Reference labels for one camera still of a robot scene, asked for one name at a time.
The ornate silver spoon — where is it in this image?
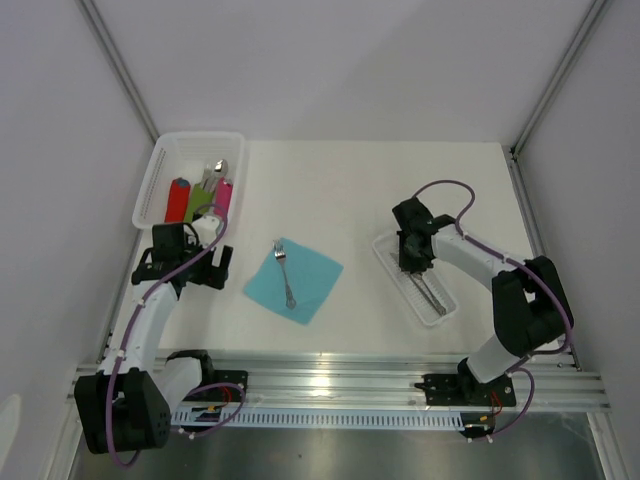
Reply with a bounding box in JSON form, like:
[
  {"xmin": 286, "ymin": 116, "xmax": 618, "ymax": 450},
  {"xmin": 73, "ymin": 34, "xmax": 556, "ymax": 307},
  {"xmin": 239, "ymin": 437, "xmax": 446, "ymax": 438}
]
[{"xmin": 412, "ymin": 274, "xmax": 447, "ymax": 316}]

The ornate silver fork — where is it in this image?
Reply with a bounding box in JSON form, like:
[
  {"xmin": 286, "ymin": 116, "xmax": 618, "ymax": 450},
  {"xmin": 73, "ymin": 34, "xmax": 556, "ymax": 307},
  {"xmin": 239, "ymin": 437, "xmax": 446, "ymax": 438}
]
[{"xmin": 273, "ymin": 239, "xmax": 297, "ymax": 310}]

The teal paper napkin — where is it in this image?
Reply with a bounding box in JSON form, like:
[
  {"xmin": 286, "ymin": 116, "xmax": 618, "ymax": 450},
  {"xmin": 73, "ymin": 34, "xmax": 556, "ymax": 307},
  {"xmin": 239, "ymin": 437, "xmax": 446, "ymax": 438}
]
[{"xmin": 244, "ymin": 238, "xmax": 344, "ymax": 325}]

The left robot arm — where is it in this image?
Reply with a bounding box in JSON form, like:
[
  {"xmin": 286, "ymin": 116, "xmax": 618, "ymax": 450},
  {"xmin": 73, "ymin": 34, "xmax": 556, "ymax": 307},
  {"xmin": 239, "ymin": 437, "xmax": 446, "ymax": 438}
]
[{"xmin": 73, "ymin": 217, "xmax": 233, "ymax": 462}]

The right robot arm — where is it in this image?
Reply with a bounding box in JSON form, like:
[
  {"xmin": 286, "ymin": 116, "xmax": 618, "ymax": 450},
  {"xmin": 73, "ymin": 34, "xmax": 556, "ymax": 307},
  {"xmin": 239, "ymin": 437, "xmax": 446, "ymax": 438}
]
[{"xmin": 392, "ymin": 197, "xmax": 574, "ymax": 404}]

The red napkin roll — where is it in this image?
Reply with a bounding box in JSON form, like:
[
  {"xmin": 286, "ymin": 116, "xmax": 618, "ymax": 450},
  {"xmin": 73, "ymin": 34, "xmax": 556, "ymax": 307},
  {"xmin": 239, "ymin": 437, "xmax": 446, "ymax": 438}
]
[{"xmin": 164, "ymin": 178, "xmax": 191, "ymax": 223}]

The pink napkin roll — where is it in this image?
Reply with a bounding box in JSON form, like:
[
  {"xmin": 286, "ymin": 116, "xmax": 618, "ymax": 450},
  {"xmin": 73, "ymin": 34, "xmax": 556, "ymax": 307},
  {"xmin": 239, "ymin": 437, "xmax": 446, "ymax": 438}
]
[{"xmin": 212, "ymin": 178, "xmax": 233, "ymax": 216}]

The small white plastic tray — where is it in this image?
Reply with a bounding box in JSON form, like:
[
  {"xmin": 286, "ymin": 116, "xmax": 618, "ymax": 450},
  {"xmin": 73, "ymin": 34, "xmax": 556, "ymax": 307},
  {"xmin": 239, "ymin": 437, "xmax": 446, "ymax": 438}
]
[{"xmin": 372, "ymin": 231, "xmax": 459, "ymax": 328}]

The large white plastic basket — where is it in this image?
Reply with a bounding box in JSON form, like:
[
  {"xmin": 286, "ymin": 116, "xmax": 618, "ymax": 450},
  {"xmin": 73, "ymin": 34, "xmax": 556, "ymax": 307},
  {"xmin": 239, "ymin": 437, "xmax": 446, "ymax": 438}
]
[{"xmin": 132, "ymin": 131, "xmax": 249, "ymax": 230}]

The aluminium mounting rail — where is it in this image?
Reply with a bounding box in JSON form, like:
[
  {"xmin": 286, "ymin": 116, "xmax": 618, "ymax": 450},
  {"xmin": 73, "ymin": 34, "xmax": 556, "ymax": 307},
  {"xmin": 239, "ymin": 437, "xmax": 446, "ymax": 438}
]
[{"xmin": 209, "ymin": 350, "xmax": 611, "ymax": 413}]

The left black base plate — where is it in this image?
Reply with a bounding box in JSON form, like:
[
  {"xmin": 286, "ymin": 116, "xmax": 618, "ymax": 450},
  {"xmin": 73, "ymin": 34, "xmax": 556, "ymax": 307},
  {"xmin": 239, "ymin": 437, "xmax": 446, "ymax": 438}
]
[{"xmin": 186, "ymin": 370, "xmax": 249, "ymax": 404}]

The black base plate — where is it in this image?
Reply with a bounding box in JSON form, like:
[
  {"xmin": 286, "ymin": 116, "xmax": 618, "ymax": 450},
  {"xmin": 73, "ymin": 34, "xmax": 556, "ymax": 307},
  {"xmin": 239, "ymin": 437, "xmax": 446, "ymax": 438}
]
[
  {"xmin": 414, "ymin": 373, "xmax": 516, "ymax": 407},
  {"xmin": 186, "ymin": 370, "xmax": 249, "ymax": 404}
]

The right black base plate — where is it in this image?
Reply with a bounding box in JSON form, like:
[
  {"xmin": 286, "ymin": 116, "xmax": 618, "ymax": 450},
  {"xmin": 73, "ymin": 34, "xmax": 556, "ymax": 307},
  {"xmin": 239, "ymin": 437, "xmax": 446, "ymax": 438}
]
[{"xmin": 414, "ymin": 373, "xmax": 516, "ymax": 407}]

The white slotted cable duct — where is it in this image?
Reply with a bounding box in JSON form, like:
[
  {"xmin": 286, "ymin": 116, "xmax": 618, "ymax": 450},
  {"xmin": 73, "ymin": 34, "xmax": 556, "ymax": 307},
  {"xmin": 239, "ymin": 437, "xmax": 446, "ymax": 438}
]
[{"xmin": 169, "ymin": 408, "xmax": 464, "ymax": 430}]

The left aluminium frame post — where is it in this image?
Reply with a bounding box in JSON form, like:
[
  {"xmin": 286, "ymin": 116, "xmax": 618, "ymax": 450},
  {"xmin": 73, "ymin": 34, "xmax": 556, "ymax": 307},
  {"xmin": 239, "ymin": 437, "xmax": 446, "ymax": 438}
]
[{"xmin": 75, "ymin": 0, "xmax": 160, "ymax": 143}]

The aluminium frame post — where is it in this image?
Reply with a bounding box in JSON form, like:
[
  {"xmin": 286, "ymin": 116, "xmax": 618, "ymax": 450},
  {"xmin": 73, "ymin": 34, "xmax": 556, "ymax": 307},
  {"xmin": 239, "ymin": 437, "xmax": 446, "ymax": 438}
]
[
  {"xmin": 75, "ymin": 0, "xmax": 160, "ymax": 143},
  {"xmin": 509, "ymin": 0, "xmax": 614, "ymax": 162}
]

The right aluminium frame post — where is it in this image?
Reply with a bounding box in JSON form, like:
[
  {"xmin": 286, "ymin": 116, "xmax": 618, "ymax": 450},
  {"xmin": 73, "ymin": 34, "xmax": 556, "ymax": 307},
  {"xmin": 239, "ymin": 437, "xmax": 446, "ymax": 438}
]
[{"xmin": 509, "ymin": 0, "xmax": 614, "ymax": 162}]

